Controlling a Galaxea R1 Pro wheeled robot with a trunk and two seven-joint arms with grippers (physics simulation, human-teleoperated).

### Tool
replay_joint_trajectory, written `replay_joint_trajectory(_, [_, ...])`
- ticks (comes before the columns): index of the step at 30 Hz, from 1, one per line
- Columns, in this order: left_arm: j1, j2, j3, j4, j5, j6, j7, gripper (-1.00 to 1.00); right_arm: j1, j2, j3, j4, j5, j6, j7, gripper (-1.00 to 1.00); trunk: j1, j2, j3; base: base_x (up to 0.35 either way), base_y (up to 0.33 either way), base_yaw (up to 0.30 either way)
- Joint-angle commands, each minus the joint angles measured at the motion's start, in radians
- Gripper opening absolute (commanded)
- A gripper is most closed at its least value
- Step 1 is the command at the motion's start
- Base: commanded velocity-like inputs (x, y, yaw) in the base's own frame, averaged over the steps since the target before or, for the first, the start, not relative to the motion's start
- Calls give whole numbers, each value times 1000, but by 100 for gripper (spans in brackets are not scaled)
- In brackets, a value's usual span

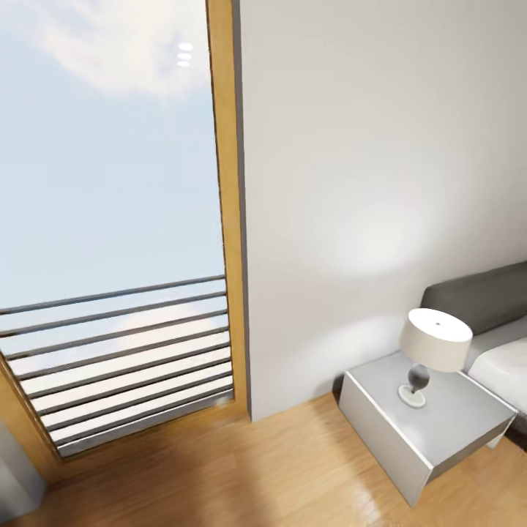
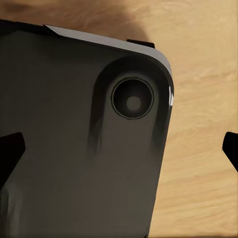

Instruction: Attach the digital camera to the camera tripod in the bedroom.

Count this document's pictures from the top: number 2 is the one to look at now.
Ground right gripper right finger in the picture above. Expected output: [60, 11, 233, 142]
[222, 132, 238, 172]

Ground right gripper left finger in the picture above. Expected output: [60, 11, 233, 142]
[0, 132, 26, 191]

